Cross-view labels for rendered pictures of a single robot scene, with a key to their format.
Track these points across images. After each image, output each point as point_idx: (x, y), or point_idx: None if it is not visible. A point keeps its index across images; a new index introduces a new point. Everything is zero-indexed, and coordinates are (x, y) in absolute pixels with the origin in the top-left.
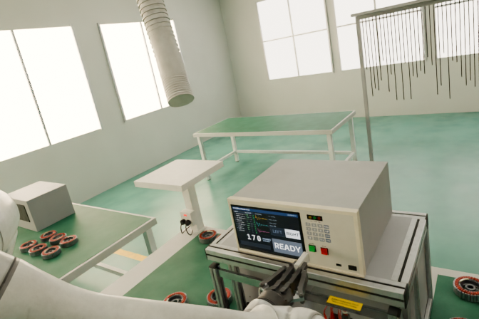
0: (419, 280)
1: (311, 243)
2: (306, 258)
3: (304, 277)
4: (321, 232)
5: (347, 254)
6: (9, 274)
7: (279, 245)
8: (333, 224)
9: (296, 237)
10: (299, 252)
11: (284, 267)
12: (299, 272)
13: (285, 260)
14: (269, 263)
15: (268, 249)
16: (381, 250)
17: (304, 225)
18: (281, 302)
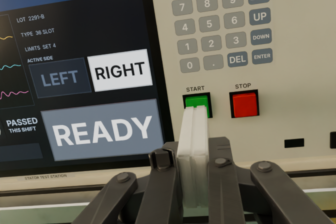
0: None
1: (193, 86)
2: (208, 129)
3: (304, 199)
4: (238, 27)
5: (333, 92)
6: None
7: (70, 131)
8: None
9: (137, 79)
10: (149, 136)
11: (127, 179)
12: (237, 180)
13: (98, 183)
14: (38, 207)
15: (32, 159)
16: None
17: (168, 16)
18: None
